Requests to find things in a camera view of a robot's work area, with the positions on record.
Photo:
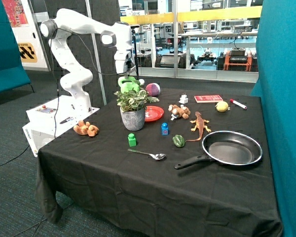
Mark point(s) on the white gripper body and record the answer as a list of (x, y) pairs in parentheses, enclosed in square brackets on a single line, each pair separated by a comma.
[(124, 62)]

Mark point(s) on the green toy watering can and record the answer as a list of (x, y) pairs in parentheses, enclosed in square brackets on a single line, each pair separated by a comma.
[(130, 84)]

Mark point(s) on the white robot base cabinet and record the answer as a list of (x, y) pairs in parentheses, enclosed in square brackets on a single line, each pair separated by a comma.
[(50, 120)]

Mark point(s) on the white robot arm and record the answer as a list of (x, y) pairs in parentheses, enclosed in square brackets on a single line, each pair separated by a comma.
[(67, 22)]

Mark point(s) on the potted plant in grey pot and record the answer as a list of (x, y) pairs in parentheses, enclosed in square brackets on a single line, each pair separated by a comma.
[(133, 107)]

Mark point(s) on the orange plastic plate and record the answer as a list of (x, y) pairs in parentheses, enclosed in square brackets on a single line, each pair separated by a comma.
[(153, 113)]

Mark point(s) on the purple pink soft ball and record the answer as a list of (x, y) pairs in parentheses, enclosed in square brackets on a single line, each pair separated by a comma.
[(153, 89)]

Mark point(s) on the white power adapter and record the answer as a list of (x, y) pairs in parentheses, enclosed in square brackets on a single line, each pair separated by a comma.
[(183, 99)]

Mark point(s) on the blue toy block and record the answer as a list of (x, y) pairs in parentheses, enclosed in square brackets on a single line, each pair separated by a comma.
[(165, 128)]

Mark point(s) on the green toy block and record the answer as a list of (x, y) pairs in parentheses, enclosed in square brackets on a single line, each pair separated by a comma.
[(132, 140)]

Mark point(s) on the brown plush monkey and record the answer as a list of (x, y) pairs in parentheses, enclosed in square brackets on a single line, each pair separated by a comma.
[(179, 112)]

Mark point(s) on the orange plush teddy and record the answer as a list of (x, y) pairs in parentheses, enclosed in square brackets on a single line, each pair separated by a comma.
[(85, 128)]

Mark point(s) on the red book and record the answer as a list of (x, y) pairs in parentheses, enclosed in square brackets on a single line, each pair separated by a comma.
[(208, 98)]

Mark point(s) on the green toy pepper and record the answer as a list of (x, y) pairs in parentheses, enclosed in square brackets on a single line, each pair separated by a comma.
[(178, 141)]

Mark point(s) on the orange toy lizard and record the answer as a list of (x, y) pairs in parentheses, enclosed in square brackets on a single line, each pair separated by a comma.
[(200, 125)]

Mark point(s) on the metal spoon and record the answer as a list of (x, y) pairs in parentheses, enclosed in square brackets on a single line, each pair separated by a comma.
[(154, 156)]

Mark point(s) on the black tablecloth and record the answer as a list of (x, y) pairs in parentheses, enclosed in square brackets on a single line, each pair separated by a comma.
[(136, 192)]

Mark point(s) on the yellow lemon toy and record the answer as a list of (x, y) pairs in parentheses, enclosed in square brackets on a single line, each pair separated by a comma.
[(222, 106)]

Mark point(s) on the red white marker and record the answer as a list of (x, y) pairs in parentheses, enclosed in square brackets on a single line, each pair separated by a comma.
[(238, 104)]

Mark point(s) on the teal sofa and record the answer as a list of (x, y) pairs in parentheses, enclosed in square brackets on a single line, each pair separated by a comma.
[(12, 73)]

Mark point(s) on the black frying pan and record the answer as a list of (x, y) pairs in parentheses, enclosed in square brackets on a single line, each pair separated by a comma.
[(226, 147)]

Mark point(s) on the teal partition panel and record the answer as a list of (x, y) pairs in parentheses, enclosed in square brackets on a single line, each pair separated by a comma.
[(276, 86)]

